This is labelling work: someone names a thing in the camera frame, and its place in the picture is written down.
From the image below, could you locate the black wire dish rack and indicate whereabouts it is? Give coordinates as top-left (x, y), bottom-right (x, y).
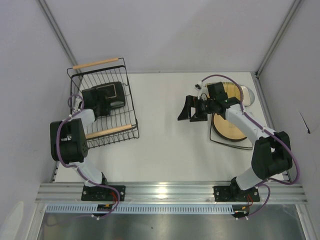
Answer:
top-left (67, 57), bottom-right (139, 149)

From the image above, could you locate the dark blue round plate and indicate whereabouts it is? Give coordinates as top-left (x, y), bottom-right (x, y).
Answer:
top-left (211, 113), bottom-right (247, 143)

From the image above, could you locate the white slotted cable duct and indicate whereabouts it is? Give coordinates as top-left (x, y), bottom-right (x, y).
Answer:
top-left (46, 203), bottom-right (235, 215)

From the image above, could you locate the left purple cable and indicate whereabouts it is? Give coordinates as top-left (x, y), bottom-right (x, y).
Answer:
top-left (56, 93), bottom-right (121, 222)

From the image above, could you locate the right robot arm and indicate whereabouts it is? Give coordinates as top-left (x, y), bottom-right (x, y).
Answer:
top-left (177, 82), bottom-right (293, 202)

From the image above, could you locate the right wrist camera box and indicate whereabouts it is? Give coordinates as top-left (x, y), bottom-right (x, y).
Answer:
top-left (194, 80), bottom-right (209, 100)

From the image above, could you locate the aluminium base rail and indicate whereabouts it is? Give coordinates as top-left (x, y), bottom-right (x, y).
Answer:
top-left (35, 181), bottom-right (308, 204)

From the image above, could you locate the woven fan-shaped plate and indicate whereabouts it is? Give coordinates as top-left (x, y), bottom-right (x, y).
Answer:
top-left (204, 81), bottom-right (245, 101)

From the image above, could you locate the black square dish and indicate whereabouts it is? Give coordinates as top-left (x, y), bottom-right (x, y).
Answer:
top-left (88, 81), bottom-right (126, 110)

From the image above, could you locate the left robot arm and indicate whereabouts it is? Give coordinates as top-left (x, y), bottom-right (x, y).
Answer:
top-left (49, 94), bottom-right (112, 190)

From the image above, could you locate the white square plate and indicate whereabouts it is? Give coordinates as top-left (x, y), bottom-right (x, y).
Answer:
top-left (209, 120), bottom-right (253, 151)

